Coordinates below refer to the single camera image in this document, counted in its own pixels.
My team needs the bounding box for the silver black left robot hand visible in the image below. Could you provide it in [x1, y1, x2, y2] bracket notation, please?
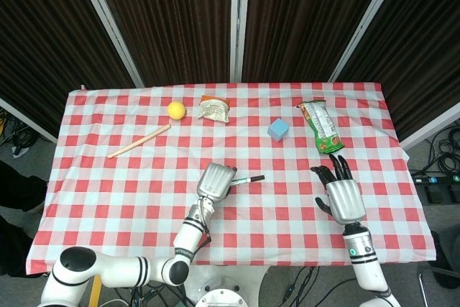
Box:
[195, 162, 238, 201]

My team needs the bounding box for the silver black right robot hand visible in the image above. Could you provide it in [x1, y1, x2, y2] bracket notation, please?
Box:
[310, 154, 367, 225]

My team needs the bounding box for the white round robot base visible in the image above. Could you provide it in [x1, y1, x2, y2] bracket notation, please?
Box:
[186, 265, 270, 307]

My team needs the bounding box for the crumpled white orange snack wrapper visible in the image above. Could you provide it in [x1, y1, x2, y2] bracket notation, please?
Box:
[196, 95, 231, 124]

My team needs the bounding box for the red white checkered tablecloth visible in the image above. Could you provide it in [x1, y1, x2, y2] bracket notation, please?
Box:
[25, 82, 438, 275]

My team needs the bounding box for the green snack bag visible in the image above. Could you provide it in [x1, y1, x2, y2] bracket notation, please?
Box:
[295, 100, 345, 155]

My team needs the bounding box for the yellow foam ball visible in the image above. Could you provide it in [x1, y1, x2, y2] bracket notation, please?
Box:
[167, 101, 187, 121]

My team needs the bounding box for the light blue foam cube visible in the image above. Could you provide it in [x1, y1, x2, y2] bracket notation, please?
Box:
[267, 117, 290, 142]

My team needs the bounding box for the light wooden stick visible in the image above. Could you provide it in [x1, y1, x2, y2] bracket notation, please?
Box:
[106, 124, 172, 160]

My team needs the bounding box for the black power strip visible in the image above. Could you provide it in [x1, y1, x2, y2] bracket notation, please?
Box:
[411, 172, 460, 186]

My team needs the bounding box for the black chair with metal leg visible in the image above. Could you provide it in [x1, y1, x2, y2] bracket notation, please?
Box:
[416, 229, 460, 307]

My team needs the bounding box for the yellow wooden board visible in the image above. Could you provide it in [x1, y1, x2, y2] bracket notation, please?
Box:
[88, 274, 103, 307]

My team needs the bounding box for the dark ribbed partition panel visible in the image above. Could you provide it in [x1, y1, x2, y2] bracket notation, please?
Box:
[337, 0, 460, 142]
[89, 0, 234, 87]
[242, 0, 392, 83]
[0, 0, 137, 142]

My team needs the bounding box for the black fabric object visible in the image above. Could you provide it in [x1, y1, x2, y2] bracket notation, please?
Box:
[0, 160, 48, 215]

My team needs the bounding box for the black cable under table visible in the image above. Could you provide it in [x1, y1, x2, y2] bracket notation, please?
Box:
[278, 266, 359, 307]

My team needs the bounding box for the black floor cable bundle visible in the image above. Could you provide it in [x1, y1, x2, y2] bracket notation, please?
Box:
[423, 127, 460, 175]
[0, 107, 35, 159]

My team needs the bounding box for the white partition base rail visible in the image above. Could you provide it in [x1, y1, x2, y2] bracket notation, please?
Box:
[399, 107, 460, 150]
[0, 97, 58, 144]

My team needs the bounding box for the white partition frame post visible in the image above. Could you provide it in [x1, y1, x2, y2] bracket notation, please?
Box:
[327, 0, 413, 83]
[70, 0, 145, 88]
[229, 0, 252, 83]

